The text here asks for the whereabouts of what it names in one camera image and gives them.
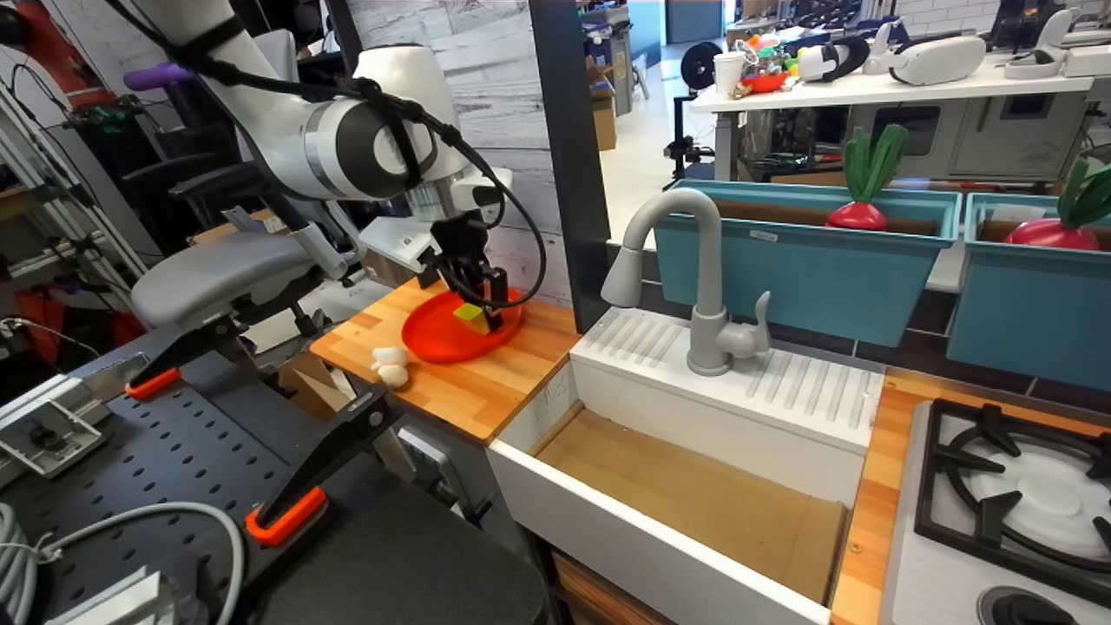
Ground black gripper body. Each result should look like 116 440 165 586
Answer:
428 210 500 293

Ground yellow block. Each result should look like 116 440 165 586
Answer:
450 300 489 336

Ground red round plate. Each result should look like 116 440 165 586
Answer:
399 288 530 369

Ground white garlic toy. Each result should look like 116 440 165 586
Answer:
368 344 414 394

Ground grey sink faucet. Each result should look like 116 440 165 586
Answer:
596 184 779 380

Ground grey office chair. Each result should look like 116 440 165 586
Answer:
124 221 349 352

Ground black filament spool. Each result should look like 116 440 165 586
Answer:
677 37 721 95

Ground teal planter box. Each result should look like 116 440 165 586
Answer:
651 178 966 352
944 189 1111 397

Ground white cup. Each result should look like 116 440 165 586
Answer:
712 50 749 102

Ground white sink basin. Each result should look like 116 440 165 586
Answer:
482 307 890 625

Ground black perforated robot table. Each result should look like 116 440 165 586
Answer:
0 344 551 625

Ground red toy pile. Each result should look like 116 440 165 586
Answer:
739 37 801 97

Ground red radish toy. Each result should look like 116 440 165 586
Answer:
823 122 914 232
1003 154 1111 255

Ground black and white VR headset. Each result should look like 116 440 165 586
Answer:
795 35 874 88

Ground white long table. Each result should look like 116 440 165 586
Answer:
692 64 1111 184

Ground stove cooktop with black burners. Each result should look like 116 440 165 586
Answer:
881 397 1111 625

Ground black frame post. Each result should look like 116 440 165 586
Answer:
529 0 619 333

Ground black clamp with orange handle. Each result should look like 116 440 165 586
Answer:
119 309 252 406
239 387 404 552

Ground grey cable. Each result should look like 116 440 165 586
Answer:
0 498 252 625

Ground silver metal bracket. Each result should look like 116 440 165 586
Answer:
0 394 106 484

